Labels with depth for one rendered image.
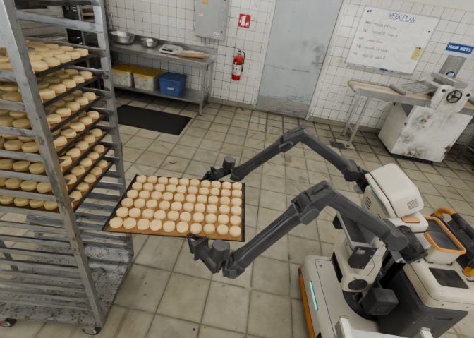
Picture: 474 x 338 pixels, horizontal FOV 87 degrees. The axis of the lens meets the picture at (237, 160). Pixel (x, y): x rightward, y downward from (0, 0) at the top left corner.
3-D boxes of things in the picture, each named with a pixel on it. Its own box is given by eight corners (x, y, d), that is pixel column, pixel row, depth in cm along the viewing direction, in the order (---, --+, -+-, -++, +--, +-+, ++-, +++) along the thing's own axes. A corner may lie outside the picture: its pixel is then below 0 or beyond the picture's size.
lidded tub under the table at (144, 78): (132, 87, 430) (130, 72, 416) (144, 80, 469) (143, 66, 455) (153, 92, 428) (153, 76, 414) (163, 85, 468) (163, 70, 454)
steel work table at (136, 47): (95, 96, 434) (85, 34, 381) (118, 85, 495) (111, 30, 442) (202, 117, 427) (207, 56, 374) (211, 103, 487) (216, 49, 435)
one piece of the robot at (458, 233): (420, 232, 153) (456, 210, 142) (463, 288, 123) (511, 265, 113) (408, 225, 150) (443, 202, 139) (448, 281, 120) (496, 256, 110)
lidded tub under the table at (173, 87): (157, 92, 428) (156, 77, 414) (166, 85, 467) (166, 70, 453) (179, 97, 427) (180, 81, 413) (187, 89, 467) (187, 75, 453)
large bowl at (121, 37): (104, 42, 398) (104, 32, 390) (118, 39, 431) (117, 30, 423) (128, 46, 397) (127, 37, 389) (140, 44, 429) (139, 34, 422)
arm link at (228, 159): (238, 182, 146) (240, 172, 153) (243, 169, 139) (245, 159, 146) (219, 176, 146) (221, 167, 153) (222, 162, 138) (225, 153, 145)
